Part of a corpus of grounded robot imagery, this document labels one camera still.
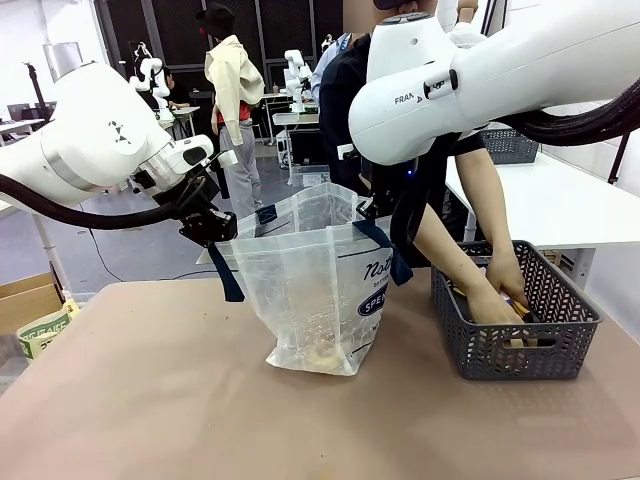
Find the person's right hand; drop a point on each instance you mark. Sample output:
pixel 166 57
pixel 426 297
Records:
pixel 492 310

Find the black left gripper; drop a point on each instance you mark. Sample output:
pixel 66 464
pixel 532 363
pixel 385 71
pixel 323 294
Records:
pixel 210 225

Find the person in black t-shirt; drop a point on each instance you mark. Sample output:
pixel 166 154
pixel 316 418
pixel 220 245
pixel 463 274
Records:
pixel 345 125

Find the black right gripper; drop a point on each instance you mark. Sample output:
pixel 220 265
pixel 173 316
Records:
pixel 382 190

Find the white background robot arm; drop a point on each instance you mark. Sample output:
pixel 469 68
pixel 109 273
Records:
pixel 150 67
pixel 295 65

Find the seated person in black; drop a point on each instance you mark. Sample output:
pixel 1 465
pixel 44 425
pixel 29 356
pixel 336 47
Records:
pixel 177 92

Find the brown cardboard box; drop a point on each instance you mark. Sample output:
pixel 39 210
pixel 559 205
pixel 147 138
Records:
pixel 25 300

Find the person in white shirt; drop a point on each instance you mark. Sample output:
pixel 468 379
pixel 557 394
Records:
pixel 467 35

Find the grey panel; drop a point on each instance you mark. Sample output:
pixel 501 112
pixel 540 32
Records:
pixel 62 60

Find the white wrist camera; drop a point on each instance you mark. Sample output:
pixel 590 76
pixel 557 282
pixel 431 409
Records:
pixel 346 151
pixel 226 158

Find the orange packaged item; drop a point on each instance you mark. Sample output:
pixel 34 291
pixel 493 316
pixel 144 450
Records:
pixel 519 306

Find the person's left forearm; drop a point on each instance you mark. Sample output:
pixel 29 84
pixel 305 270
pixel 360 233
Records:
pixel 487 200

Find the mannequin with beige jacket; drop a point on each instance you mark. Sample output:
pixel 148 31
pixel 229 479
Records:
pixel 235 100

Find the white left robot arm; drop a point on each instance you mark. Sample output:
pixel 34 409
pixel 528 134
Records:
pixel 90 140

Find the green and white carton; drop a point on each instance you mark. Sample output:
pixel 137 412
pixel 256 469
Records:
pixel 45 330

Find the black slanted pole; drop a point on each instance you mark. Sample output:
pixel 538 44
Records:
pixel 619 157

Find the white side table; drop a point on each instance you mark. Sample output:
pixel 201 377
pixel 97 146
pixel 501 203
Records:
pixel 550 200

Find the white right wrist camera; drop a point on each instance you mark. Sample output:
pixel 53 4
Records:
pixel 346 151

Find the black tripod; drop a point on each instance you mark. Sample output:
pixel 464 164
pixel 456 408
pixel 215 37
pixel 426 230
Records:
pixel 37 95

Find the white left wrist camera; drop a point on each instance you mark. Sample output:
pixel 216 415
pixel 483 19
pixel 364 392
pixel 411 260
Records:
pixel 226 158

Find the brown packaged item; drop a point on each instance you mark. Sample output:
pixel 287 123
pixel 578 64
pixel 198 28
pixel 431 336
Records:
pixel 522 343

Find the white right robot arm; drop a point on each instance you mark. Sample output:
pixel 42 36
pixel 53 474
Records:
pixel 500 65

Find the person's left hand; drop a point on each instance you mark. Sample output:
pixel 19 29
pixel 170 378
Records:
pixel 510 275

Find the wood-top background table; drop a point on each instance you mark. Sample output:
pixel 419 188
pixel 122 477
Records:
pixel 182 111
pixel 297 119

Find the clear storage bin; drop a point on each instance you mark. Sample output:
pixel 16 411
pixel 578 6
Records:
pixel 310 176

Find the person's right forearm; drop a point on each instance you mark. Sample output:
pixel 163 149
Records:
pixel 450 255

